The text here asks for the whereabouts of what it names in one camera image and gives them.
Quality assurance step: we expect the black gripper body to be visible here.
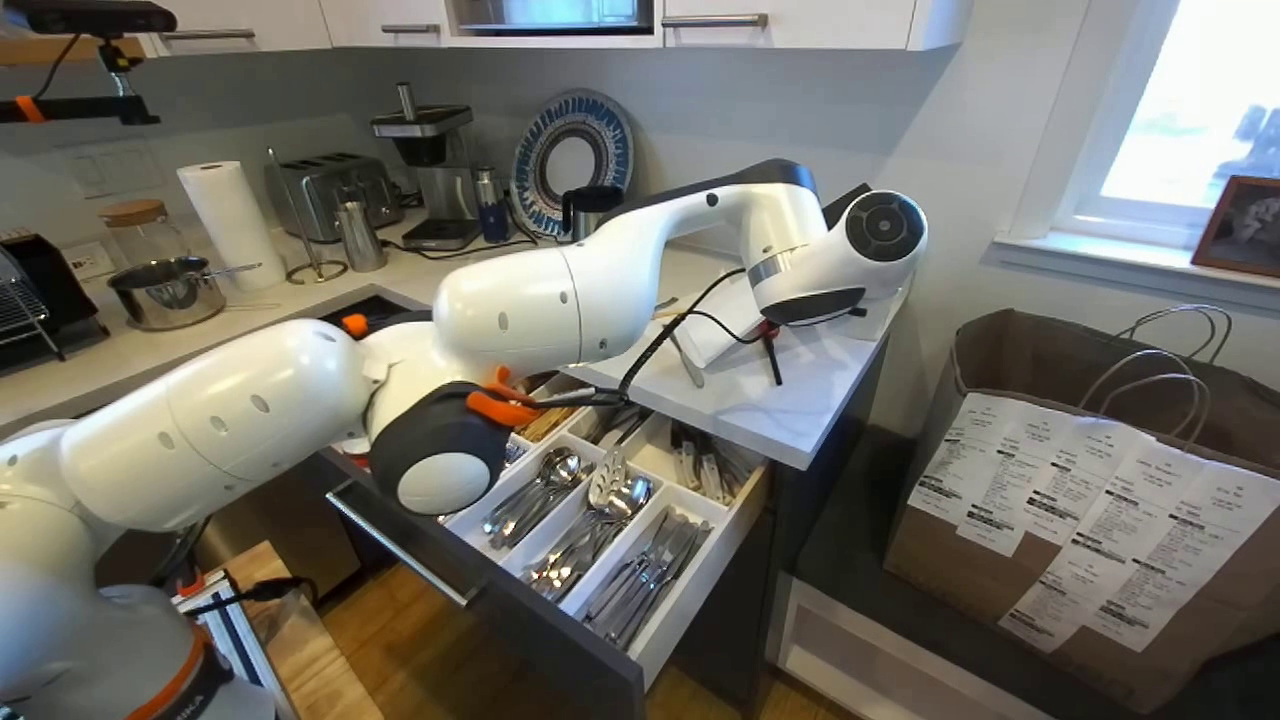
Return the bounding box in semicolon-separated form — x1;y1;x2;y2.
757;281;871;328

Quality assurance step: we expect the white paper towel roll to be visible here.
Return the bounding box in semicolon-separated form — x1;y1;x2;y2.
174;157;287;292

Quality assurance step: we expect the black mug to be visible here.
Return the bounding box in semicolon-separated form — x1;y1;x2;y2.
556;179;629;245

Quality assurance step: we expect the blue decorative plate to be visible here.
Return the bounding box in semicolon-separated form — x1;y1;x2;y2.
507;88;640;248

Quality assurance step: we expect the steel spoon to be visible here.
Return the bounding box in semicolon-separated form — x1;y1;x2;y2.
477;446;591;554
523;464;660;600

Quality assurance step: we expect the steel table knife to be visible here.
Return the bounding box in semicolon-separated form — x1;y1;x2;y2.
577;505;711;650

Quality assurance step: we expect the blue bottle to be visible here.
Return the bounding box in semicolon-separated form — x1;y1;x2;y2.
474;167;511;248

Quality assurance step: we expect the built-in steel microwave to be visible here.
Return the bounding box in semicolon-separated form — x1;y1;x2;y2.
450;0;660;40

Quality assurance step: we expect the white framed window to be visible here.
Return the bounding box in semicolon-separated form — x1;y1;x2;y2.
1056;0;1280;255

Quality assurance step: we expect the black coffee maker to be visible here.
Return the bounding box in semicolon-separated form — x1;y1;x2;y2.
369;80;500;255

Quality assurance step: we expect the open cutlery drawer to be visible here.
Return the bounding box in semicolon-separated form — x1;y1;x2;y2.
324;395;776;720

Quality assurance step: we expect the steel cup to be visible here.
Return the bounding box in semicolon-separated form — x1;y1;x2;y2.
331;197;391;278

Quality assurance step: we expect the steel toaster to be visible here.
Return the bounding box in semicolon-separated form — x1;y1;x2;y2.
261;149;406;248

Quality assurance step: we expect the stainless steel pot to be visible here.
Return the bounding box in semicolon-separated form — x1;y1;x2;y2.
109;255;232;338

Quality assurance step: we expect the white striped box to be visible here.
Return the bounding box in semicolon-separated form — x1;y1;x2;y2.
174;567;297;711

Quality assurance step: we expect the glass jar wooden lid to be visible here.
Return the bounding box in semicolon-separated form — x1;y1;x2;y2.
102;197;186;278

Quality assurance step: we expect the black dish rack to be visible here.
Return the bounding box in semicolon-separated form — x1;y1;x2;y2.
0;231;114;373

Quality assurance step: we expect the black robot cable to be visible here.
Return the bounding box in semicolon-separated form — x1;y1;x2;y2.
617;264;753;400

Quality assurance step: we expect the white cabinet door with handle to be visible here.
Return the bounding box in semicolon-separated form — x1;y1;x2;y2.
660;0;971;58

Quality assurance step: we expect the dark picture frame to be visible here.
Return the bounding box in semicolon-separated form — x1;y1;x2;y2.
1189;171;1280;281

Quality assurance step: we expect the black camera on clamp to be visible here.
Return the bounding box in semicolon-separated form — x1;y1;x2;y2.
10;0;182;40

